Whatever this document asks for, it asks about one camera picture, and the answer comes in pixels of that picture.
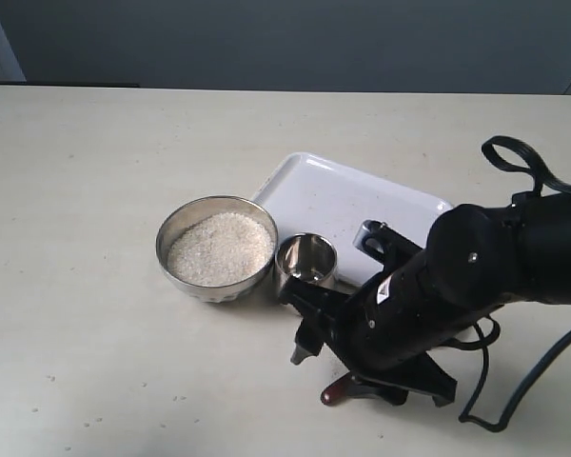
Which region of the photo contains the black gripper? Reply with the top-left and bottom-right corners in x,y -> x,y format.
278,247 -> 500,407

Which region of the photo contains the dark red wooden spoon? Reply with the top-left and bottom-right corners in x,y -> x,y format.
320,373 -> 359,407

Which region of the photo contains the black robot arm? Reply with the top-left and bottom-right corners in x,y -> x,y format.
280,192 -> 571,407

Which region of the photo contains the stainless steel cup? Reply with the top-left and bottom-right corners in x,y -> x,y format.
273,232 -> 338,305

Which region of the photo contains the steel bowl of rice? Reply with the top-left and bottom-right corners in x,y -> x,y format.
155,195 -> 279,304

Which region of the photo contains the white rectangular tray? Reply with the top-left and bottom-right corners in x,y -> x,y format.
252,152 -> 452,286

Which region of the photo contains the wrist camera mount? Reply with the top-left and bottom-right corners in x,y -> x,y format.
353,220 -> 422,270

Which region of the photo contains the black cable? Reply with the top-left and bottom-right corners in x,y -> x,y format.
437,135 -> 571,423

